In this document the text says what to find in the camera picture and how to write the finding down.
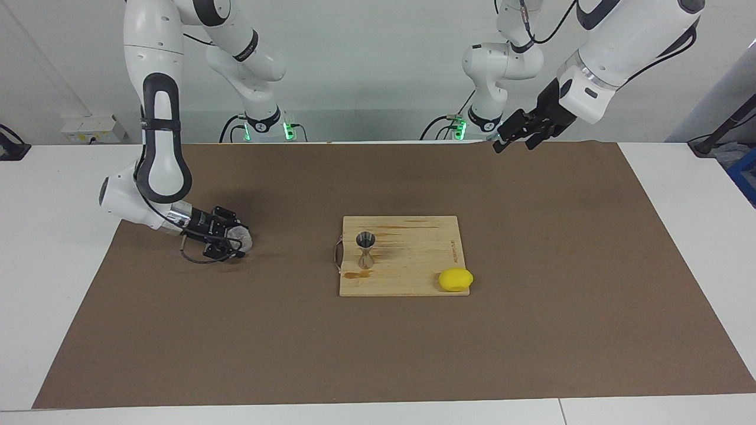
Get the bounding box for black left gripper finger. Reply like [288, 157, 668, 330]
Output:
[493, 110, 536, 154]
[524, 127, 556, 150]

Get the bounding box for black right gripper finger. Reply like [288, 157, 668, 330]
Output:
[204, 237, 246, 260]
[213, 205, 249, 230]

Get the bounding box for small clear cup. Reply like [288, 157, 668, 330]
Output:
[227, 225, 255, 253]

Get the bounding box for steel double jigger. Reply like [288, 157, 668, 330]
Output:
[355, 232, 377, 270]

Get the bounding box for brown table mat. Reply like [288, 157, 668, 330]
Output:
[32, 140, 756, 410]

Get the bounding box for white power strip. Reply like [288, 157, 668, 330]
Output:
[61, 114, 128, 144]

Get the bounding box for black stand leg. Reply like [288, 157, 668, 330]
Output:
[688, 93, 756, 158]

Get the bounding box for wooden cutting board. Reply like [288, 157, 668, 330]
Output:
[334, 215, 471, 298]

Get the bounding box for yellow lemon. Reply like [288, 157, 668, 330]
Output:
[438, 267, 474, 293]

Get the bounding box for clear plastic bag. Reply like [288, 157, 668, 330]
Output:
[712, 142, 748, 172]

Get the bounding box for blue crate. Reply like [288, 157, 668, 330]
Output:
[726, 148, 756, 207]

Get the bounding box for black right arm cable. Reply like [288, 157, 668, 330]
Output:
[179, 233, 246, 264]

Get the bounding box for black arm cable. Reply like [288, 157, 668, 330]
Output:
[520, 0, 700, 86]
[179, 233, 246, 264]

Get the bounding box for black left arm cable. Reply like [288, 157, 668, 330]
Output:
[520, 0, 700, 86]

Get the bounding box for black left base cables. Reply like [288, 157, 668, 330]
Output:
[419, 89, 476, 141]

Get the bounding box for black base cables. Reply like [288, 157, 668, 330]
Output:
[419, 89, 476, 141]
[220, 115, 249, 143]

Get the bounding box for black right base cables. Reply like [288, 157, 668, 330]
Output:
[220, 115, 249, 143]

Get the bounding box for black clamp mount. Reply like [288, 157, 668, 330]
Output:
[0, 124, 31, 161]

